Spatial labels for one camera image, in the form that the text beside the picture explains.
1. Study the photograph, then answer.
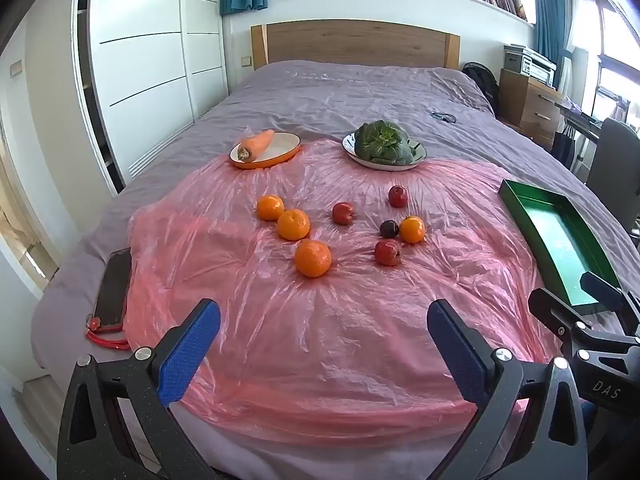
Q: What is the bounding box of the wooden headboard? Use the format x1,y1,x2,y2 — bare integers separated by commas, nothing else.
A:
250,20,461,71

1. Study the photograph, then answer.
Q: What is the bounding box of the orange rimmed bowl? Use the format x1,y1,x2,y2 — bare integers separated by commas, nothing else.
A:
229,132,302,169

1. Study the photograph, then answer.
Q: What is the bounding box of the black bag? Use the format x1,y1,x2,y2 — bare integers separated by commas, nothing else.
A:
552,127,581,167

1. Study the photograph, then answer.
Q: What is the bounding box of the wooden nightstand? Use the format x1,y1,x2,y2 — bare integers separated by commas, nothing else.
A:
499,68,566,144

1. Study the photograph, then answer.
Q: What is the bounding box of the white wardrobe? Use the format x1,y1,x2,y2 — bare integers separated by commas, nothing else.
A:
72,0,229,196

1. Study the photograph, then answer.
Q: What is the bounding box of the green leafy vegetable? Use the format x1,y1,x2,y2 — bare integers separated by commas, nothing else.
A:
354,120,418,166

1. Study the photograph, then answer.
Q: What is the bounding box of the grey desk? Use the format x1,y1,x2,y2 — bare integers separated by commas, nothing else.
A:
560,100,609,137

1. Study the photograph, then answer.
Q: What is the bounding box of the black smartphone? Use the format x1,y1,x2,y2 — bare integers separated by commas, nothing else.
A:
91,247,133,332

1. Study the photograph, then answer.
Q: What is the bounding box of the red lanyard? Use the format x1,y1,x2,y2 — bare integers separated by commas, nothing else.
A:
84,314,131,352

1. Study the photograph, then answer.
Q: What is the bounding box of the white plate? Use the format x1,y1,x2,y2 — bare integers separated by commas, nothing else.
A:
342,132,427,172

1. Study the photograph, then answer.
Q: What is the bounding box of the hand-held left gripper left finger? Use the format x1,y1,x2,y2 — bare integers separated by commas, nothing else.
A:
56,298,222,480

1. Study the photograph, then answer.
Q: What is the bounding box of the white printer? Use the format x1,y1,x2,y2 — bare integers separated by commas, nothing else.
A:
502,44,558,86

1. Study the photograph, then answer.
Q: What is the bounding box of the orange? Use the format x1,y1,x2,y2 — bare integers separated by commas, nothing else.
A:
399,216,427,244
277,208,311,241
256,195,286,222
294,240,333,279

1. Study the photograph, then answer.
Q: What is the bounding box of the carrot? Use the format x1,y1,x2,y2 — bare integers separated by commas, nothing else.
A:
237,129,276,162

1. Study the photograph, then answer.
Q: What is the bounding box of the grey chair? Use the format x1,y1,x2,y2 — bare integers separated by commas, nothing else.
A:
585,117,640,222

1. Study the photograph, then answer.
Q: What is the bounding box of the pink plastic sheet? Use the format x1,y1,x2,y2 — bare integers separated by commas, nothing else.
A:
121,137,563,448

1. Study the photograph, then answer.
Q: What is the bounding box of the green tray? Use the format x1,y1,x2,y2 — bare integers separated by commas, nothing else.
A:
498,178,623,308

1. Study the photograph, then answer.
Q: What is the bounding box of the black backpack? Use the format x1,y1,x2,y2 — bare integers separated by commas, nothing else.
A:
462,62,501,114

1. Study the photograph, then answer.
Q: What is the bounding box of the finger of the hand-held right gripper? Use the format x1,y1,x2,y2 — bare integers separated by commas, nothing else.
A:
528,288,636,356
581,271,640,336

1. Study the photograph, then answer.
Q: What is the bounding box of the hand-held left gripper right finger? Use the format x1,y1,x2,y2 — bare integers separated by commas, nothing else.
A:
426,299,588,480

